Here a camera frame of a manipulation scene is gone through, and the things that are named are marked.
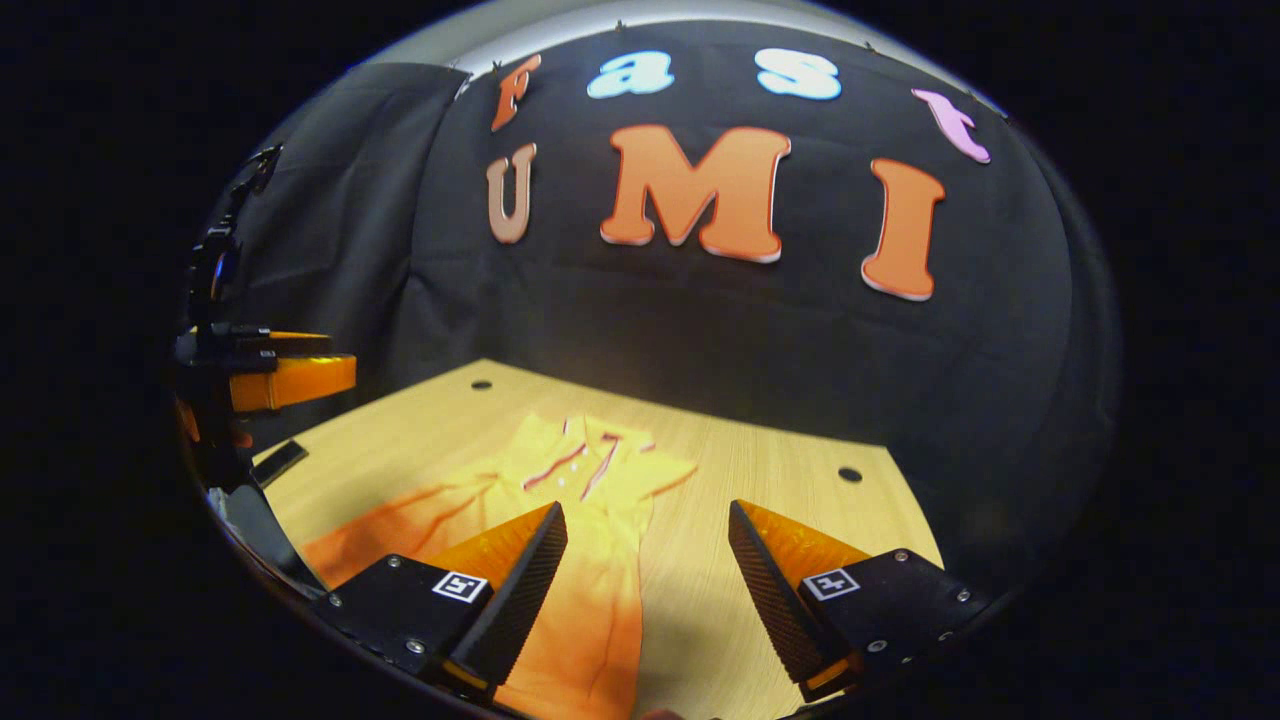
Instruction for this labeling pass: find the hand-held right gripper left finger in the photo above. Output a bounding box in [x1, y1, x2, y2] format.
[315, 501, 569, 697]

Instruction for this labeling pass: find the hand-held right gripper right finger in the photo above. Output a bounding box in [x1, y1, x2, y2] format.
[727, 499, 991, 704]

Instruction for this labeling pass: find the orange polo T-shirt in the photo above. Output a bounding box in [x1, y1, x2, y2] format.
[300, 412, 699, 720]

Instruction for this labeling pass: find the black backdrop cloth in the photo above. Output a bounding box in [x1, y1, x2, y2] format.
[185, 20, 1121, 601]

